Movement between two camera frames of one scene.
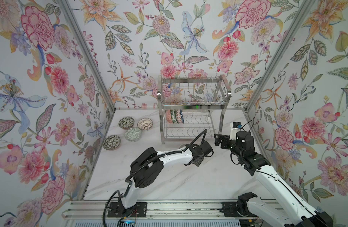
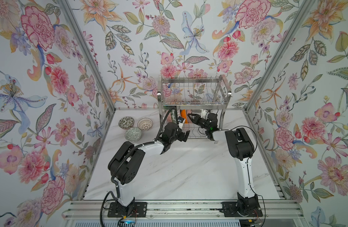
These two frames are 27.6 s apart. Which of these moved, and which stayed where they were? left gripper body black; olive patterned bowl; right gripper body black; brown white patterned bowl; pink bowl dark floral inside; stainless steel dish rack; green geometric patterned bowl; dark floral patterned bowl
Moved: olive patterned bowl; left gripper body black; right gripper body black
Stayed: green geometric patterned bowl; stainless steel dish rack; dark floral patterned bowl; brown white patterned bowl; pink bowl dark floral inside
